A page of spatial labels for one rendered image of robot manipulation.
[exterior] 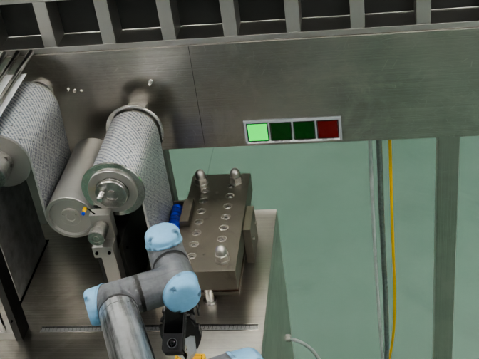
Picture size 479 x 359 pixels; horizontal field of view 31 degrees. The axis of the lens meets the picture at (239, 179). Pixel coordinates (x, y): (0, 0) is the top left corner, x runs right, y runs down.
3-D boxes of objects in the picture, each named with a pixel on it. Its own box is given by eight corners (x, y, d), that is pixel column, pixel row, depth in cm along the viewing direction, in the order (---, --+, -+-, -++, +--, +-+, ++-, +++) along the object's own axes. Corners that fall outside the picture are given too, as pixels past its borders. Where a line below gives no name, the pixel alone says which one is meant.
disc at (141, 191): (99, 221, 202) (69, 172, 194) (99, 220, 202) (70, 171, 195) (155, 206, 198) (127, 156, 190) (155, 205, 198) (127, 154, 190)
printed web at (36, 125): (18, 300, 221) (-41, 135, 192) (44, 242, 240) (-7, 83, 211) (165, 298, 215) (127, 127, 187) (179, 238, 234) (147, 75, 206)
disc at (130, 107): (121, 161, 222) (95, 115, 215) (122, 160, 223) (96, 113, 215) (173, 147, 218) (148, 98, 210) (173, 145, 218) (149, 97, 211)
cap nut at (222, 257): (214, 265, 204) (211, 251, 202) (215, 255, 207) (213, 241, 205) (229, 264, 204) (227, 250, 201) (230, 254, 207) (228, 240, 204)
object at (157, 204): (154, 258, 208) (140, 197, 197) (170, 200, 227) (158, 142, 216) (156, 258, 208) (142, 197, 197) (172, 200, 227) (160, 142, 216)
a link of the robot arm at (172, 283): (151, 325, 166) (139, 290, 174) (207, 308, 168) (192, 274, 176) (144, 295, 161) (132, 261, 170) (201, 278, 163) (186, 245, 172)
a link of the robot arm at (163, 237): (147, 249, 170) (138, 225, 176) (157, 290, 176) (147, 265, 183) (185, 238, 171) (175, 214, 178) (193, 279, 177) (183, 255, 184)
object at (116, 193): (124, 211, 197) (93, 203, 196) (126, 206, 198) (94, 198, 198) (130, 186, 192) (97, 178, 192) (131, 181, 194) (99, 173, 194)
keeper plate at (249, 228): (247, 263, 222) (242, 229, 216) (250, 238, 230) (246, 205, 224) (256, 262, 222) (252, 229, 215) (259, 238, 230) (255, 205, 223)
